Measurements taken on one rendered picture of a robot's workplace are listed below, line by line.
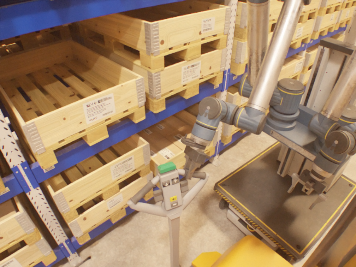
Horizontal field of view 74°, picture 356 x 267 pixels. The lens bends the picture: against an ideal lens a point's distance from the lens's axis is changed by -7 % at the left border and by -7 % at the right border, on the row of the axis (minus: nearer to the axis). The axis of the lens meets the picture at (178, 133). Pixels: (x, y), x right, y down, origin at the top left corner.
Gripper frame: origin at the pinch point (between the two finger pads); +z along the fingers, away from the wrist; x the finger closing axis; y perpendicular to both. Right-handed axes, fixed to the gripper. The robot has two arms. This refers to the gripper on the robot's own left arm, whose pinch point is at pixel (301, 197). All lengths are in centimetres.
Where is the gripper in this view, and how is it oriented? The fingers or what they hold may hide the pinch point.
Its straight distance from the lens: 142.9
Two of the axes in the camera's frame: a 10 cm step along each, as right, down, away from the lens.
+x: 6.1, 5.3, -6.0
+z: -3.5, 8.5, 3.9
